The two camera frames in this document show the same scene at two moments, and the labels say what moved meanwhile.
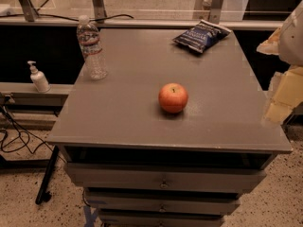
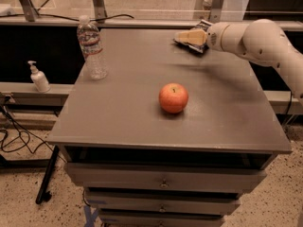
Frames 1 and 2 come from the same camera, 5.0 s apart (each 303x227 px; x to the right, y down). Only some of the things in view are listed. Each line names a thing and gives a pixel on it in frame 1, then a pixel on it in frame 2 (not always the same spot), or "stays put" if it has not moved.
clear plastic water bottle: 89,41 stays put
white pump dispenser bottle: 39,78 stays put
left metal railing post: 26,2 stays put
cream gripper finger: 288,95 → 199,37
